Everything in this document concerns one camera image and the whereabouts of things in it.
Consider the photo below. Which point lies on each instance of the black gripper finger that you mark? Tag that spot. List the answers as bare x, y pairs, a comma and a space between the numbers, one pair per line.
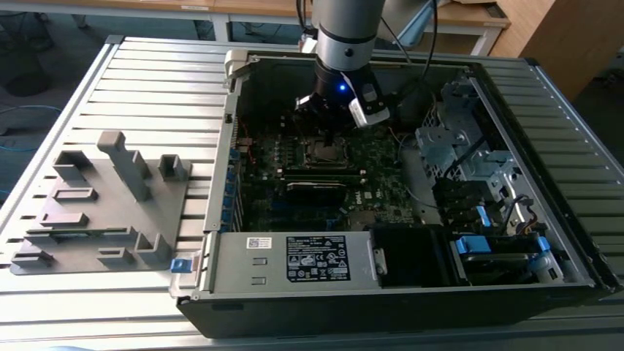
334, 139

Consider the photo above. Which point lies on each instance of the CPU with silver top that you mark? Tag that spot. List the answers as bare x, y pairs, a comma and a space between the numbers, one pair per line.
321, 154

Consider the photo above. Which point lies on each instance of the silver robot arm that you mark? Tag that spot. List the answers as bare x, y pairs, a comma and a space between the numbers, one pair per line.
342, 25

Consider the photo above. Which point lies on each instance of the green motherboard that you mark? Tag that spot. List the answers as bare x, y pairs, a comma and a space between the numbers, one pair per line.
385, 175

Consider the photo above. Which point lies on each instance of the graphics card with black cooler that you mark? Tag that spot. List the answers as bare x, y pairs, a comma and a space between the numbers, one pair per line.
313, 197

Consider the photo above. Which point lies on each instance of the silver metal drive cage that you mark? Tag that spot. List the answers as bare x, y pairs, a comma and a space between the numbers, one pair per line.
438, 139

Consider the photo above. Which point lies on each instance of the finned chipset heat sink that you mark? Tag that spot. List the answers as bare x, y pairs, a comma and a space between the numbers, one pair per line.
362, 218

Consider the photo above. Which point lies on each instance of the black disk bay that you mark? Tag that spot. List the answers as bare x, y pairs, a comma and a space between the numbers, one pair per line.
457, 197

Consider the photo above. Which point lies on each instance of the wooden desk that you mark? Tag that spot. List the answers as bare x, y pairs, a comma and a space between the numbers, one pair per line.
468, 18
145, 8

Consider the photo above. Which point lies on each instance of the silver power supply unit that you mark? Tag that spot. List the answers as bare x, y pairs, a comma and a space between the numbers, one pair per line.
233, 267

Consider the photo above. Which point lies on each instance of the hard disk in blue carrier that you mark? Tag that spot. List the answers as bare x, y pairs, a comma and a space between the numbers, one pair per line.
492, 263

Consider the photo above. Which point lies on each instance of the blue case latch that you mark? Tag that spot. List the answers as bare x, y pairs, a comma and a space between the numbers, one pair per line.
178, 266

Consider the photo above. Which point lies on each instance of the black PC case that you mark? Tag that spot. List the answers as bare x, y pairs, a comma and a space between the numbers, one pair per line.
341, 314

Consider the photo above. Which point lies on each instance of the grey parts rack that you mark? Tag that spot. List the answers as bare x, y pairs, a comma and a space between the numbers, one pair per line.
112, 219

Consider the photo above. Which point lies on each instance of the wooden cabinet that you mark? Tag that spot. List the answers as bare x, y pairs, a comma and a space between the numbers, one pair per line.
574, 36

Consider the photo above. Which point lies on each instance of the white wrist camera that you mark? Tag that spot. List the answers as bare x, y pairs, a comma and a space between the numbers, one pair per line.
368, 109

